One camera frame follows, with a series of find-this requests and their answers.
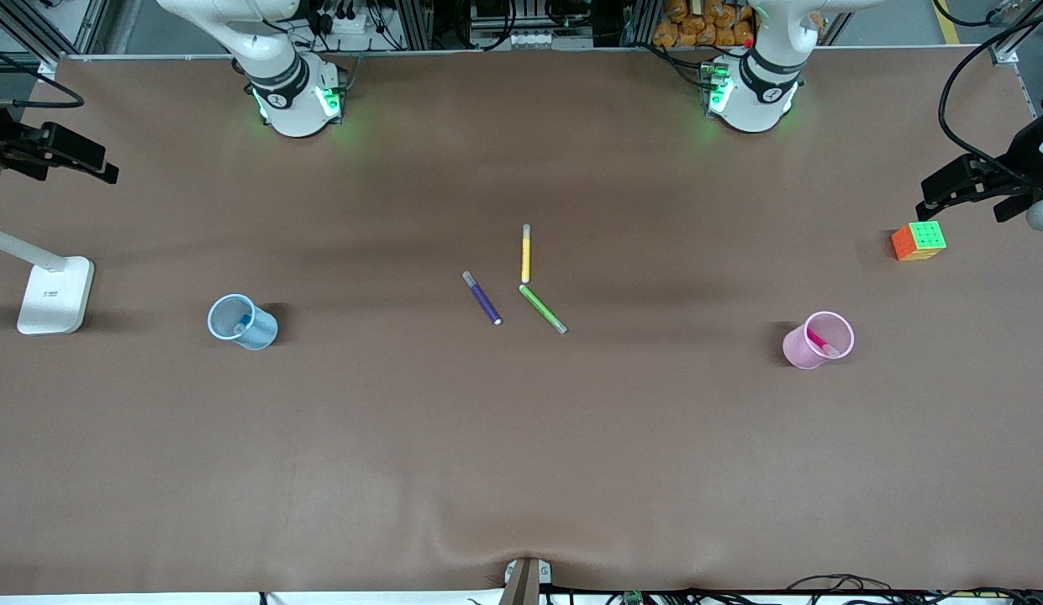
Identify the colourful puzzle cube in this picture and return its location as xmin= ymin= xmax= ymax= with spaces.
xmin=891 ymin=221 xmax=948 ymax=262

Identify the pink mesh cup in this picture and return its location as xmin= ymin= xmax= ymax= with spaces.
xmin=782 ymin=311 xmax=856 ymax=370

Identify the light blue mesh cup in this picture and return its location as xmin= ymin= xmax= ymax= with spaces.
xmin=207 ymin=293 xmax=279 ymax=351

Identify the white power strip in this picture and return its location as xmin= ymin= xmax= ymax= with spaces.
xmin=315 ymin=7 xmax=372 ymax=36

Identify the green marker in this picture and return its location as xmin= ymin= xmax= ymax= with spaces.
xmin=519 ymin=284 xmax=568 ymax=335

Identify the purple marker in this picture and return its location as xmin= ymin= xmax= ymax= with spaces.
xmin=461 ymin=271 xmax=503 ymax=326

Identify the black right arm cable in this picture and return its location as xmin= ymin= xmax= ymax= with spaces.
xmin=0 ymin=44 xmax=86 ymax=110

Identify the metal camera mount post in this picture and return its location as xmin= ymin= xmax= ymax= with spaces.
xmin=498 ymin=557 xmax=553 ymax=605

